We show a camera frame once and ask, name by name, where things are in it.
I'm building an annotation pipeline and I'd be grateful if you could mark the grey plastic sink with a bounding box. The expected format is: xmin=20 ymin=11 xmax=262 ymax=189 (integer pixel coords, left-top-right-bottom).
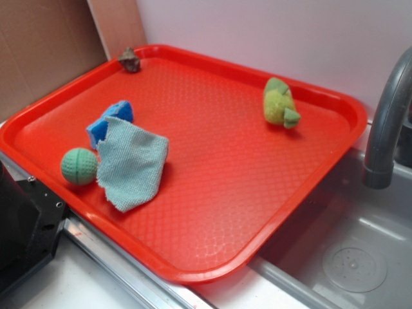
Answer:
xmin=250 ymin=150 xmax=411 ymax=308

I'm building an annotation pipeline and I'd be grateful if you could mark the grey faucet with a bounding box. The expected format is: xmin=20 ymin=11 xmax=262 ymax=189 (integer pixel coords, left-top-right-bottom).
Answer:
xmin=362 ymin=48 xmax=411 ymax=189

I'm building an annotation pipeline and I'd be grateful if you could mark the brown cardboard panel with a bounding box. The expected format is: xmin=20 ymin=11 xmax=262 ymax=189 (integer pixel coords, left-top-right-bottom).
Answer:
xmin=1 ymin=1 xmax=147 ymax=120

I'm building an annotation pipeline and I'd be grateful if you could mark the red plastic tray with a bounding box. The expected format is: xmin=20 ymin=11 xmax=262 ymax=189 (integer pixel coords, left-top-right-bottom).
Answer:
xmin=1 ymin=45 xmax=368 ymax=285

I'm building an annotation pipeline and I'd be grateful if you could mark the green dimpled ball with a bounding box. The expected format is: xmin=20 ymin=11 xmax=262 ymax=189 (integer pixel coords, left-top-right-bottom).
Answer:
xmin=61 ymin=148 xmax=98 ymax=185

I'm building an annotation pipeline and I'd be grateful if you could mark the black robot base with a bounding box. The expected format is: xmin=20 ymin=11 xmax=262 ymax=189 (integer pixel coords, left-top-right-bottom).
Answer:
xmin=1 ymin=164 xmax=68 ymax=297

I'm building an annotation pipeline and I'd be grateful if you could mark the aluminium rail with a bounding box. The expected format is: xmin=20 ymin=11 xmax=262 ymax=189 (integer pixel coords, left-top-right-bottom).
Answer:
xmin=0 ymin=151 xmax=207 ymax=309

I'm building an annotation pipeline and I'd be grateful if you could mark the light blue cloth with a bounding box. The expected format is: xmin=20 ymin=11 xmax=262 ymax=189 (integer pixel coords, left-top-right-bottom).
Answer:
xmin=97 ymin=118 xmax=169 ymax=213

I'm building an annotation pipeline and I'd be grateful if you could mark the small brown rock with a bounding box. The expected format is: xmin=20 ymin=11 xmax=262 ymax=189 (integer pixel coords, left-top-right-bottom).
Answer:
xmin=117 ymin=47 xmax=141 ymax=73

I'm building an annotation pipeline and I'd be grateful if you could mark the green plush animal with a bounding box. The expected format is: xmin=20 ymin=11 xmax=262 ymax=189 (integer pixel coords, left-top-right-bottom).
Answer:
xmin=263 ymin=77 xmax=301 ymax=129

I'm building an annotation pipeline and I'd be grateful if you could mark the blue sponge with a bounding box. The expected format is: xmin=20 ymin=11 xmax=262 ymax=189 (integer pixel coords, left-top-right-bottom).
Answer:
xmin=86 ymin=100 xmax=134 ymax=150

